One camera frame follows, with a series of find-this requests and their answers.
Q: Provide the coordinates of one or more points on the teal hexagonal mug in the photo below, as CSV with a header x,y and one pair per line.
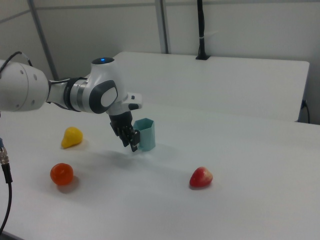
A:
x,y
148,136

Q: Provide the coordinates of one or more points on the red and cream peach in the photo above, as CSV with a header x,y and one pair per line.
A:
x,y
200,177

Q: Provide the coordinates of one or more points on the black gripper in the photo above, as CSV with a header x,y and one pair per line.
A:
x,y
121,121

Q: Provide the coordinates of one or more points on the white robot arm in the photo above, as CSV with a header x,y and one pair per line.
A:
x,y
100,82

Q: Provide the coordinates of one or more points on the orange toy fruit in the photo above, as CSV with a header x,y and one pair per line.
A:
x,y
61,174

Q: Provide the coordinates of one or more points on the black clamp pole stand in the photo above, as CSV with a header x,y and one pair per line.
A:
x,y
201,30

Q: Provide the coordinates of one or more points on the yellow toy pear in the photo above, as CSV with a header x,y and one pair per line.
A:
x,y
71,137

